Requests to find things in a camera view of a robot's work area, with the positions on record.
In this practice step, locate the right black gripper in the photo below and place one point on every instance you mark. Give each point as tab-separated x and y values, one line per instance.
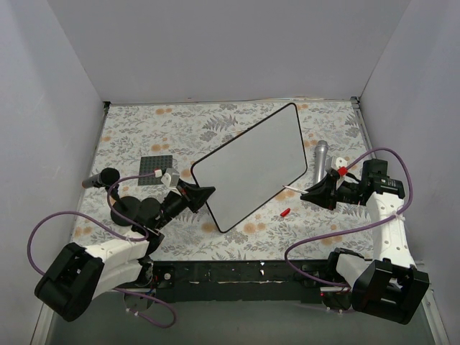
333	192

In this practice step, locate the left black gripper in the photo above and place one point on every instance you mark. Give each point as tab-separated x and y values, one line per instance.
191	198

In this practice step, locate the white marker pen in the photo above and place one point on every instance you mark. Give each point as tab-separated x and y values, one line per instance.
296	190

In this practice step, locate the red marker cap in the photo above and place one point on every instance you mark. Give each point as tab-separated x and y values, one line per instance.
285	212

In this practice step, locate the white board with black frame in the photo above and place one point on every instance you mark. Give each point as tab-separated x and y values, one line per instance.
252	168

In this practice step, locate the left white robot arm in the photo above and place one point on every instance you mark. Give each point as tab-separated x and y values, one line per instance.
80	274

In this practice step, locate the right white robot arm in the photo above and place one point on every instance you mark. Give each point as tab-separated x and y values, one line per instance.
390	287

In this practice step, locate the silver microphone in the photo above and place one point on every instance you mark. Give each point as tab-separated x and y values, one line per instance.
320	155

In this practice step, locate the dark grey studded baseplate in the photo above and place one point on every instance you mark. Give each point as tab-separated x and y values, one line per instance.
148	164

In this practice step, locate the floral patterned table mat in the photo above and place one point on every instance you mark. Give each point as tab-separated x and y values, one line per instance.
190	131

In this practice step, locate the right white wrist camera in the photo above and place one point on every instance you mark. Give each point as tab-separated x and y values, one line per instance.
336	166

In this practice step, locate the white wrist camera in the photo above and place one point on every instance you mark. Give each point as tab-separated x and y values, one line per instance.
336	166
169	177

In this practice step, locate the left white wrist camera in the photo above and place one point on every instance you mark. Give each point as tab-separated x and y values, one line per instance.
169	177

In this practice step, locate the black microphone with red ring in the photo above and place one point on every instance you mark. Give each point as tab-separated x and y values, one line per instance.
105	179

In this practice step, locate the black front mounting rail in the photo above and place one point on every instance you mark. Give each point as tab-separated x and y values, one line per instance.
226	281

